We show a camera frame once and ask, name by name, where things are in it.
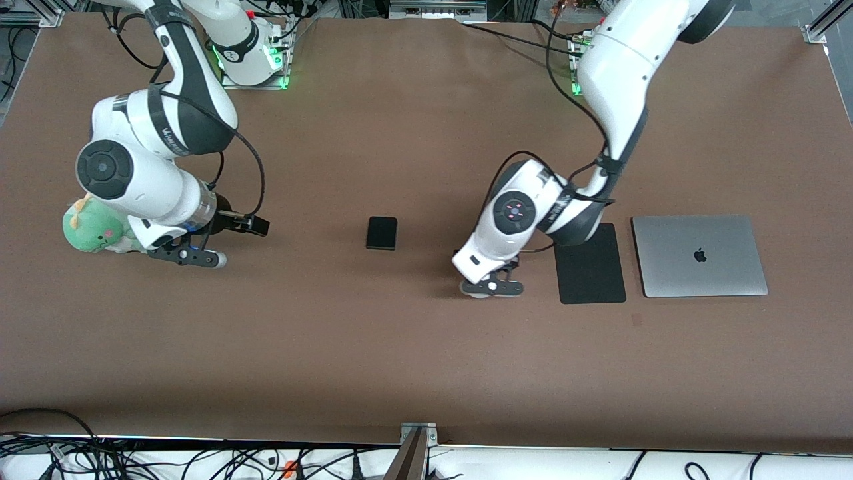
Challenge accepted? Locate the long black table cable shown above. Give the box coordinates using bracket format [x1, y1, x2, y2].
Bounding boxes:
[460, 22, 582, 54]

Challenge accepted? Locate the aluminium profile post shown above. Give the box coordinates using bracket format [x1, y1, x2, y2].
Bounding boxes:
[385, 422, 440, 480]

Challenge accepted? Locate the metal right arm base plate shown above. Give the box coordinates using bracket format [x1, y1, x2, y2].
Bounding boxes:
[219, 63, 291, 91]

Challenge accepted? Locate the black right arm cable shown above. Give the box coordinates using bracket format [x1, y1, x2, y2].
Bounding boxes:
[103, 7, 267, 222]

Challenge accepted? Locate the green dinosaur plush toy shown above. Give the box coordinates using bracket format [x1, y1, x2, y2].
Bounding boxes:
[62, 193, 145, 255]

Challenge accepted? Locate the short black table cable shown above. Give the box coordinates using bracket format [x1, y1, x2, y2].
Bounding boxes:
[530, 19, 575, 41]

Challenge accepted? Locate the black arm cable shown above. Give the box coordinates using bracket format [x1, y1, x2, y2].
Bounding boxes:
[490, 0, 618, 255]
[103, 7, 267, 222]

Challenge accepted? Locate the aluminium frame beam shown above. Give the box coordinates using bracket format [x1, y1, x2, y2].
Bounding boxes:
[389, 0, 488, 21]

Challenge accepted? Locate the aluminium corner rail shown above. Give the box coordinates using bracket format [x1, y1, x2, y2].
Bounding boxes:
[0, 7, 65, 27]

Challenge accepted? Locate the black mouse pad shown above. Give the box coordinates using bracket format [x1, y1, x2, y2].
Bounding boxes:
[554, 223, 628, 305]

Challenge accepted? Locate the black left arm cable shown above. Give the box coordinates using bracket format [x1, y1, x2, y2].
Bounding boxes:
[490, 0, 618, 255]

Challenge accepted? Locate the black looped floor cable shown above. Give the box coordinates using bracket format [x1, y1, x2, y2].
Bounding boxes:
[0, 408, 102, 444]

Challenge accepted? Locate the silver laptop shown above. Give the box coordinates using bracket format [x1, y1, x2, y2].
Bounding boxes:
[630, 214, 769, 299]

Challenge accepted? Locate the black smartphone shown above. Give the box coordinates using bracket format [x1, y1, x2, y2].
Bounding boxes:
[365, 216, 399, 251]

